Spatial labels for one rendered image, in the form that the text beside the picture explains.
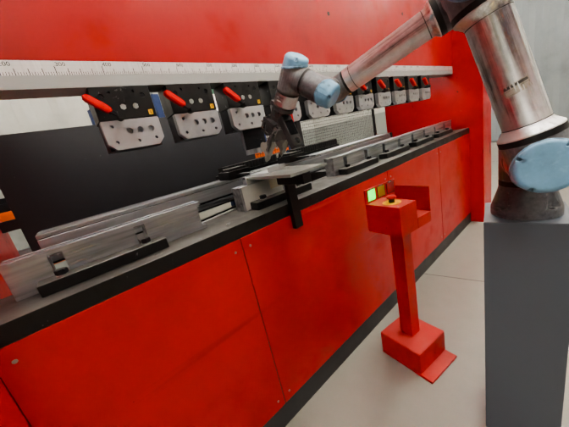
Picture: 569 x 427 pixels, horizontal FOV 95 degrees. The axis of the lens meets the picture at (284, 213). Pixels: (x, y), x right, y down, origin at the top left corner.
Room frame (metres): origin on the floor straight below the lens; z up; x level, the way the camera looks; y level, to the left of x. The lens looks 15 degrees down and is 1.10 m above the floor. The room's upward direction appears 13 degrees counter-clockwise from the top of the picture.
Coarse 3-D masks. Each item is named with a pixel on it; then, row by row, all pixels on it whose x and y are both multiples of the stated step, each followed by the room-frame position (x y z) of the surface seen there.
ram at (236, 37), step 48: (0, 0) 0.70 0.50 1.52; (48, 0) 0.75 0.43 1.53; (96, 0) 0.82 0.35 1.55; (144, 0) 0.89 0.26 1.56; (192, 0) 0.98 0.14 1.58; (240, 0) 1.10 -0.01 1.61; (288, 0) 1.25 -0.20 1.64; (336, 0) 1.45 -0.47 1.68; (384, 0) 1.73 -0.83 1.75; (0, 48) 0.68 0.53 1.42; (48, 48) 0.73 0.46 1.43; (96, 48) 0.79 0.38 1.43; (144, 48) 0.87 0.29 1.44; (192, 48) 0.96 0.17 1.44; (240, 48) 1.07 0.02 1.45; (288, 48) 1.22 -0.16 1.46; (336, 48) 1.42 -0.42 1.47; (432, 48) 2.13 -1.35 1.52; (0, 96) 0.69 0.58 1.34; (48, 96) 0.76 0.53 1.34
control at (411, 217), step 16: (400, 192) 1.12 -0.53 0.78; (416, 192) 1.05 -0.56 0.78; (368, 208) 1.04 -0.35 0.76; (384, 208) 0.97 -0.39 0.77; (400, 208) 0.91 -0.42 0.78; (416, 208) 0.96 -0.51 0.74; (368, 224) 1.05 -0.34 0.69; (384, 224) 0.97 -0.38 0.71; (400, 224) 0.91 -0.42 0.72; (416, 224) 0.96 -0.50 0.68
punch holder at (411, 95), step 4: (408, 76) 1.87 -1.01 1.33; (412, 76) 1.91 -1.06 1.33; (416, 76) 1.94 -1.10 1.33; (408, 80) 1.86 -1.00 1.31; (416, 80) 1.93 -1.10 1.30; (408, 84) 1.86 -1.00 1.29; (408, 88) 1.86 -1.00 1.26; (408, 92) 1.86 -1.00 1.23; (412, 92) 1.89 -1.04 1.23; (416, 92) 1.92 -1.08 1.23; (408, 96) 1.86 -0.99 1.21; (412, 96) 1.88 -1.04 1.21; (416, 96) 1.92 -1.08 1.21; (408, 100) 1.87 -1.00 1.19; (412, 100) 1.88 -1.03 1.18; (416, 100) 1.91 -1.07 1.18
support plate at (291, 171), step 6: (288, 168) 1.03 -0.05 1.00; (294, 168) 0.98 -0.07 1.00; (300, 168) 0.93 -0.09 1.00; (306, 168) 0.89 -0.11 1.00; (312, 168) 0.88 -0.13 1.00; (264, 174) 1.00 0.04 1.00; (270, 174) 0.96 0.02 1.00; (276, 174) 0.92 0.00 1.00; (282, 174) 0.88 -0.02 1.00; (288, 174) 0.84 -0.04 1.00; (294, 174) 0.83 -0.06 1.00; (300, 174) 0.85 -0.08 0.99
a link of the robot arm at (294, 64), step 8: (288, 56) 0.84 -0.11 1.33; (296, 56) 0.84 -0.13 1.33; (304, 56) 0.87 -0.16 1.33; (288, 64) 0.84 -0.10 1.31; (296, 64) 0.83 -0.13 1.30; (304, 64) 0.84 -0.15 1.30; (280, 72) 0.87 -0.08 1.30; (288, 72) 0.85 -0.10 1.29; (296, 72) 0.84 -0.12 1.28; (280, 80) 0.87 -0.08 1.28; (288, 80) 0.85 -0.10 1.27; (296, 80) 0.84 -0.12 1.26; (280, 88) 0.88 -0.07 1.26; (288, 88) 0.87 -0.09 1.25; (296, 88) 0.85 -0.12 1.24; (288, 96) 0.88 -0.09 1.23; (296, 96) 0.89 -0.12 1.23
